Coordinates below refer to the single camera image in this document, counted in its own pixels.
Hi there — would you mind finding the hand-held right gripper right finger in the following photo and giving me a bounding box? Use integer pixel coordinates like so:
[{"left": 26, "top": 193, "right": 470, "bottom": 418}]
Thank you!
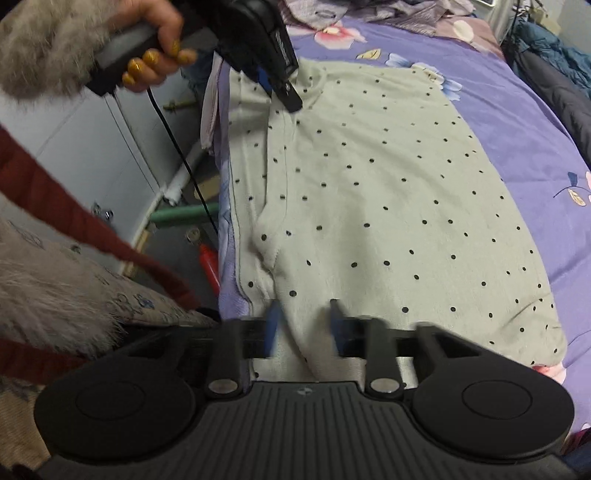
[{"left": 329, "top": 299, "right": 485, "bottom": 400}]

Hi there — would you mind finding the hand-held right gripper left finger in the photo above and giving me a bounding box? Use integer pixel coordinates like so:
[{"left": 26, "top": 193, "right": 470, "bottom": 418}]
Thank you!
[{"left": 124, "top": 300, "right": 283, "bottom": 400}]

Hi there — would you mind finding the pale green dotted garment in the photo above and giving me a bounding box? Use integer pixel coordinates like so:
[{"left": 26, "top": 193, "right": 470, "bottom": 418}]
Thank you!
[{"left": 228, "top": 60, "right": 568, "bottom": 384}]

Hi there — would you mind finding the person's left forearm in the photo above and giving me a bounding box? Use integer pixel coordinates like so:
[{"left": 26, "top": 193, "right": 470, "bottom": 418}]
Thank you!
[{"left": 0, "top": 0, "right": 134, "bottom": 100}]

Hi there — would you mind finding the person's left hand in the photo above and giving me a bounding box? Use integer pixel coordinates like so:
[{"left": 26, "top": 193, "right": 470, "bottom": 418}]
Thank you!
[{"left": 117, "top": 0, "right": 198, "bottom": 94}]

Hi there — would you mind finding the white cloth strip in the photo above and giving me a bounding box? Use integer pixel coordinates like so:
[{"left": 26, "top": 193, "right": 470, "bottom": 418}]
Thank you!
[{"left": 199, "top": 50, "right": 225, "bottom": 149}]

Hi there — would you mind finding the red bottle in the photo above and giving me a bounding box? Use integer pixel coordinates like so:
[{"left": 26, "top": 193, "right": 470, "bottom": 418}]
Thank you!
[{"left": 198, "top": 244, "right": 223, "bottom": 297}]

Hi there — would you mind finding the white pipe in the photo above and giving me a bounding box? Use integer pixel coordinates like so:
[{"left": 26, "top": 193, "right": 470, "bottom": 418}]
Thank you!
[{"left": 161, "top": 150, "right": 206, "bottom": 206}]

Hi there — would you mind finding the green pipe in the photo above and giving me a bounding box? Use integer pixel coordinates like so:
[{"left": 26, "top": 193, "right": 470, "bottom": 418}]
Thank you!
[{"left": 148, "top": 204, "right": 223, "bottom": 230}]

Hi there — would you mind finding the grey patterned cloth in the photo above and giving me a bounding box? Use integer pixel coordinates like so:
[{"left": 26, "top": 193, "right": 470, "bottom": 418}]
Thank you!
[{"left": 281, "top": 0, "right": 504, "bottom": 52}]

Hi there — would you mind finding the person's patterned fur coat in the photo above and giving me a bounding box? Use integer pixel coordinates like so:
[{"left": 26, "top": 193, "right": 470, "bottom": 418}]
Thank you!
[{"left": 0, "top": 124, "right": 220, "bottom": 469}]

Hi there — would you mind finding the purple floral bedsheet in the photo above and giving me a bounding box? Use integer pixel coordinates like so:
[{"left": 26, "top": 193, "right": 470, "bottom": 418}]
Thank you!
[{"left": 217, "top": 16, "right": 591, "bottom": 467}]

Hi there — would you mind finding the dark padded jacket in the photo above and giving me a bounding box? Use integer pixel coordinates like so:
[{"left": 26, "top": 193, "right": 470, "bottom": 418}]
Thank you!
[{"left": 503, "top": 16, "right": 591, "bottom": 162}]

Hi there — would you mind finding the black cable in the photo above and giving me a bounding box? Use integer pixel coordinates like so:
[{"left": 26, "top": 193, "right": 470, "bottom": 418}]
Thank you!
[{"left": 147, "top": 87, "right": 220, "bottom": 236}]

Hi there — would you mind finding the red strap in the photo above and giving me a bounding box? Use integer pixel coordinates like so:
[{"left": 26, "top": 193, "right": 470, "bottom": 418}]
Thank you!
[{"left": 0, "top": 124, "right": 201, "bottom": 310}]

